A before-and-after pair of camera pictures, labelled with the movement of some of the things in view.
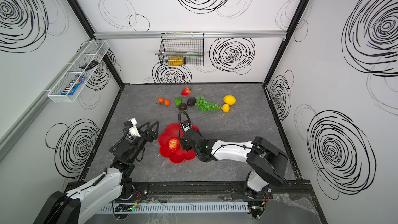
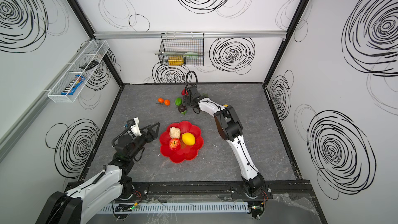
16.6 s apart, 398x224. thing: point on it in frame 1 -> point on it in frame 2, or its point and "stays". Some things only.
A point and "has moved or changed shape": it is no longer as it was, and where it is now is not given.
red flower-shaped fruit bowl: (170, 144) stays
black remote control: (89, 65) stays
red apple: (173, 144) stays
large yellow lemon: (229, 99) has moved or changed shape
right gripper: (187, 135) -> (189, 98)
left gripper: (144, 134) stays
